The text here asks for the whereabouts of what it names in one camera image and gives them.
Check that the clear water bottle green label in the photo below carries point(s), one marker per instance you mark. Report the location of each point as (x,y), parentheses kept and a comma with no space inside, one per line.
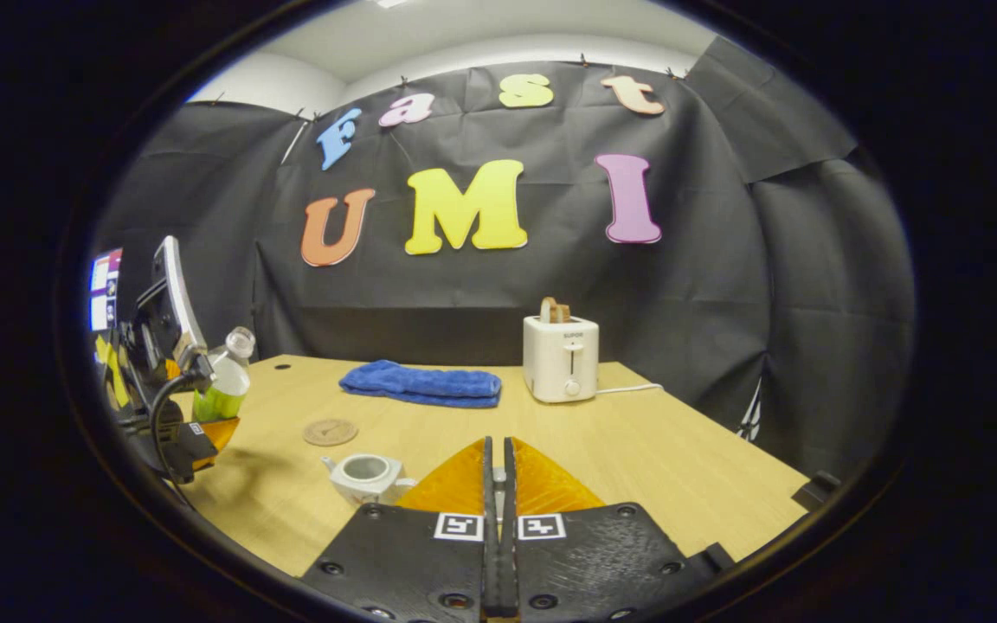
(221,394)

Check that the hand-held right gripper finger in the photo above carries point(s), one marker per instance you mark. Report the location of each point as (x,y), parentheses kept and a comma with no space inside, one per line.
(509,484)
(489,484)

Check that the black table clamp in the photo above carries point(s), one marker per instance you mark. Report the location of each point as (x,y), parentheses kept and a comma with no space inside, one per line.
(715,558)
(817,491)

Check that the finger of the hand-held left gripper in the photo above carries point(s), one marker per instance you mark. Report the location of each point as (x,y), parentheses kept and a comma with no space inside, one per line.
(183,446)

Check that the blue towel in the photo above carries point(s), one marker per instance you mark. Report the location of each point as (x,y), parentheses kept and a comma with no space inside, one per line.
(421,383)

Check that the white teacup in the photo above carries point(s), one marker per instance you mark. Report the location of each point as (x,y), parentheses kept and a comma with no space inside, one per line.
(360,491)

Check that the computer monitor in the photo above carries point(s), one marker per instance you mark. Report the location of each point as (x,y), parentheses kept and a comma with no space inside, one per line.
(105,290)

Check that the round cork coaster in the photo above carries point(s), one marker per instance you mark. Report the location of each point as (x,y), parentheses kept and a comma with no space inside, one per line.
(331,432)

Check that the bread slice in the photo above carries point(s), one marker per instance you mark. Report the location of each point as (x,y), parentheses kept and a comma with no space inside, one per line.
(553,311)

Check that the white toaster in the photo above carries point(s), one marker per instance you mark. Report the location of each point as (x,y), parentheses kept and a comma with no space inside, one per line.
(561,363)

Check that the black backdrop cloth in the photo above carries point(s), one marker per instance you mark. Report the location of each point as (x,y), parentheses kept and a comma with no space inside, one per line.
(464,294)

